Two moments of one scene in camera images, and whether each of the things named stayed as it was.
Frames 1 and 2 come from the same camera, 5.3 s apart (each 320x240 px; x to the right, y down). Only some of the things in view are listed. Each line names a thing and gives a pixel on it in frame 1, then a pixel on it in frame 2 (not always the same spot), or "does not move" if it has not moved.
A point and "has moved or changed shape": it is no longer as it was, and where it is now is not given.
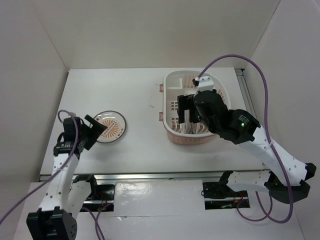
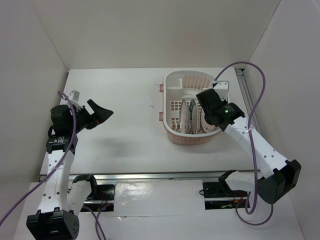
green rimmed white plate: [200, 128] has moved or changed shape
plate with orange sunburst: [116, 124] has moved or changed shape
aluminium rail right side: [246, 92] does not move
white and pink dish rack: [183, 82] does not move
